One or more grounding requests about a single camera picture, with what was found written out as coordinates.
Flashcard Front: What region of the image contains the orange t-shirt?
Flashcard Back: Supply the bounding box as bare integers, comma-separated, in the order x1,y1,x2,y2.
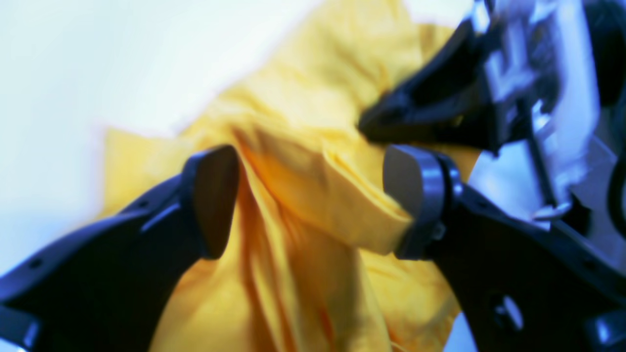
103,0,460,352

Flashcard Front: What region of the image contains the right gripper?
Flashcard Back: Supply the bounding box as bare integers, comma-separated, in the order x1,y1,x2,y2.
358,0,625,274

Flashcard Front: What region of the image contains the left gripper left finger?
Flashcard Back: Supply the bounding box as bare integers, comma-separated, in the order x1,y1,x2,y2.
0,145,240,352

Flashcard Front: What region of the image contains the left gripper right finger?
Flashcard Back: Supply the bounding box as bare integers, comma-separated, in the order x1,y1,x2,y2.
383,145,625,352

